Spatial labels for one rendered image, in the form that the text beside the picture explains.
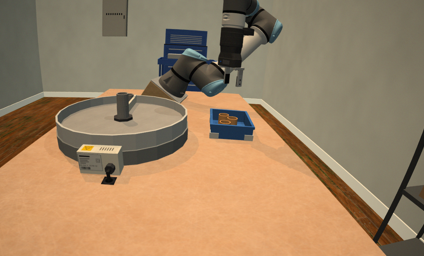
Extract blue open crate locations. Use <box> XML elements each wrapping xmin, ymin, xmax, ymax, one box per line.
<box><xmin>209</xmin><ymin>108</ymin><xmax>255</xmax><ymax>141</ymax></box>

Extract grey round turning table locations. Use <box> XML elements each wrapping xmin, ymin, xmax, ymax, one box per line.
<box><xmin>55</xmin><ymin>95</ymin><xmax>188</xmax><ymax>185</ymax></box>

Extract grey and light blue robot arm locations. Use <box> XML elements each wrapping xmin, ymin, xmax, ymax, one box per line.
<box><xmin>159</xmin><ymin>0</ymin><xmax>283</xmax><ymax>98</ymax></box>

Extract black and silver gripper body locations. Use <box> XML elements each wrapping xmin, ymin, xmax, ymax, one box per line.
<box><xmin>218</xmin><ymin>13</ymin><xmax>254</xmax><ymax>68</ymax></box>

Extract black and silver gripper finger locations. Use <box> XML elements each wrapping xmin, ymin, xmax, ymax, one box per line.
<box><xmin>233</xmin><ymin>67</ymin><xmax>245</xmax><ymax>87</ymax></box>
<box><xmin>219</xmin><ymin>65</ymin><xmax>230</xmax><ymax>84</ymax></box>

